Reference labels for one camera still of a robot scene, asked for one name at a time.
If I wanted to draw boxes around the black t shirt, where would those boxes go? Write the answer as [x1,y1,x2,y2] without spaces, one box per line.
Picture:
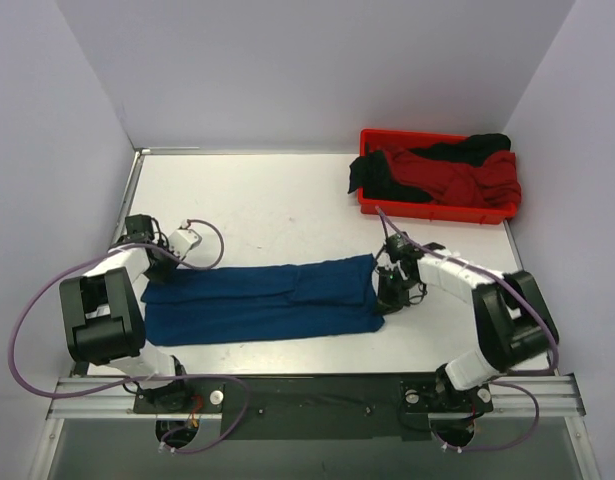
[348,133,515,204]

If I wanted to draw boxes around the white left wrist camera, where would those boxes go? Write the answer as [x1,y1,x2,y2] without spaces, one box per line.
[167,223,202,260]

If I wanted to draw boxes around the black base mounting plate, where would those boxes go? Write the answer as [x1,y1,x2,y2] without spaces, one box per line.
[133,373,493,445]

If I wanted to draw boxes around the blue t shirt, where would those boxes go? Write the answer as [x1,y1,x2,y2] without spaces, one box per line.
[141,254,385,347]

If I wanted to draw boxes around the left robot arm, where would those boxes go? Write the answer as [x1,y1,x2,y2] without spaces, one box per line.
[59,214,201,412]

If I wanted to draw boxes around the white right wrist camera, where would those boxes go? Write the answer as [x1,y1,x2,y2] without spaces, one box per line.
[385,233,417,263]

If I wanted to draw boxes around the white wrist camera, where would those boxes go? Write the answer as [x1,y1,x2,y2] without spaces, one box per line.
[167,223,202,260]
[385,233,417,263]

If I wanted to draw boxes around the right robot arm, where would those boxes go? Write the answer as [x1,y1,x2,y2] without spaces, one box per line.
[375,235,559,409]

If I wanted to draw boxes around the aluminium front rail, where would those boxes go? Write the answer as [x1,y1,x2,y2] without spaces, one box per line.
[48,375,586,420]

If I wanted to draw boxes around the red plastic bin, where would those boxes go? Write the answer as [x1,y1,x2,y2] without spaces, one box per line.
[355,128,518,225]

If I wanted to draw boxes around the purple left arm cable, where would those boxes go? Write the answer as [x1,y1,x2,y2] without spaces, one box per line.
[6,218,251,456]

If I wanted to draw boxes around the red t shirt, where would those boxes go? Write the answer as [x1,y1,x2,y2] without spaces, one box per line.
[384,149,522,209]

